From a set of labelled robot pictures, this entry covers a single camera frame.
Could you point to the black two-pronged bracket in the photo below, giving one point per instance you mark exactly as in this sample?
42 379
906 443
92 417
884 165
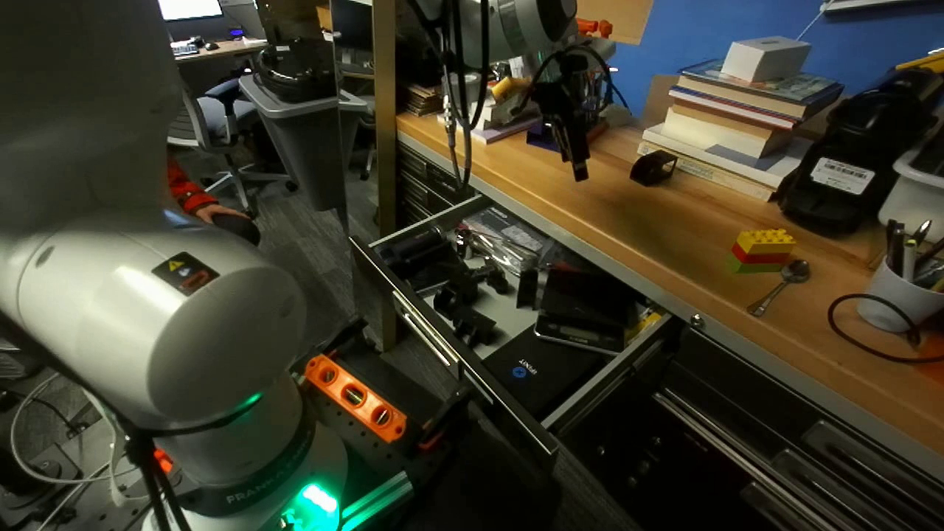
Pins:
477 328

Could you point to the black bin liner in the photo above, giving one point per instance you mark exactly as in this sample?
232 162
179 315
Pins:
295 63

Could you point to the computer monitor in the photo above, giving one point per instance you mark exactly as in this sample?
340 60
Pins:
189 7

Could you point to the grey office chair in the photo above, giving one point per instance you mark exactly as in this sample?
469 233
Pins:
223 128

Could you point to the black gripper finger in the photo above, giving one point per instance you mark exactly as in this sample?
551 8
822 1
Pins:
561 128
596 118

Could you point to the large white book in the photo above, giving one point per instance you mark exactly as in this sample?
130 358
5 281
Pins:
710 169

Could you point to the metal spoon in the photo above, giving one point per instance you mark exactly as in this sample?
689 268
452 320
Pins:
782 283

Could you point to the black digital caliper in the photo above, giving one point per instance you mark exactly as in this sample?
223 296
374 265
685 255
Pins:
489 277

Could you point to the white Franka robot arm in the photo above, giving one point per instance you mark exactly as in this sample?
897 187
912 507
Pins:
98 325

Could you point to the grey trash bin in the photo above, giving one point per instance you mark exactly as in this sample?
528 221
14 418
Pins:
295 135

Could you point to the orange spirit level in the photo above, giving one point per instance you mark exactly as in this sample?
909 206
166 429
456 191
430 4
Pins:
356 398

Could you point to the white book stack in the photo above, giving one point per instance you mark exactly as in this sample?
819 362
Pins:
503 120

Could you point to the black digital kitchen scale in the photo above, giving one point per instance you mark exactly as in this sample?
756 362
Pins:
592 305

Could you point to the wooden office desk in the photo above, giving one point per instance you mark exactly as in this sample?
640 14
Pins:
232 47

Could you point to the grey metal drawer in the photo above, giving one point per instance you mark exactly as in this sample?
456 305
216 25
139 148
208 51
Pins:
511 312

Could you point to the black handheld controller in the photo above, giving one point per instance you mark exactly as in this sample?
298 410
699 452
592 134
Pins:
236 228

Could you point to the small orange red fixture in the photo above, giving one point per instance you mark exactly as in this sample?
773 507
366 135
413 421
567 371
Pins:
164 460

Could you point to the white wall shelf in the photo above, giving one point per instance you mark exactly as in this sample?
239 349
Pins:
879 4

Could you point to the black ridged fan box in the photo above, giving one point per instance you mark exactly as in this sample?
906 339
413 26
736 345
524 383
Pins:
422 258

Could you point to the small white box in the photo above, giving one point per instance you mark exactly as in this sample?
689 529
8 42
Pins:
766 60

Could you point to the black hollow plastic part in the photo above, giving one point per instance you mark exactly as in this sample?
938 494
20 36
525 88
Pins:
652 169

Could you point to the white plastic tub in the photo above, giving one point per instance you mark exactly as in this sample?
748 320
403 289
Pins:
916 187

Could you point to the person in red jacket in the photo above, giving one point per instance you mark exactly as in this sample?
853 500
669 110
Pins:
192 191

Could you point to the black label printer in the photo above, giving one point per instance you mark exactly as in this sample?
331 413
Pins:
857 128

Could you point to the grey workbench drawer cabinet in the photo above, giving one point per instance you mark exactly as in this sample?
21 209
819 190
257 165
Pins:
785 460

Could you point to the black iFixit case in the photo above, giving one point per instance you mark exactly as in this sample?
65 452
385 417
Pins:
551 371

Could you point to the thick cream paged book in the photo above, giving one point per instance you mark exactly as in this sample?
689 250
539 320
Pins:
717 128

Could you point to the yellow paper pad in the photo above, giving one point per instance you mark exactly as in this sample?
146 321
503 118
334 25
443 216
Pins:
651 321

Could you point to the yellow red green Lego stack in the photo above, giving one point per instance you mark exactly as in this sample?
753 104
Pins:
763 244

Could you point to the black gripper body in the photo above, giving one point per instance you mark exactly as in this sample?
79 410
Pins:
576 78

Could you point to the stack of white books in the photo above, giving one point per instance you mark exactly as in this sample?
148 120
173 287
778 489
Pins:
756 88

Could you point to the white cup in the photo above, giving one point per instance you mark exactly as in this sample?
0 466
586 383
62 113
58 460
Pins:
888 297

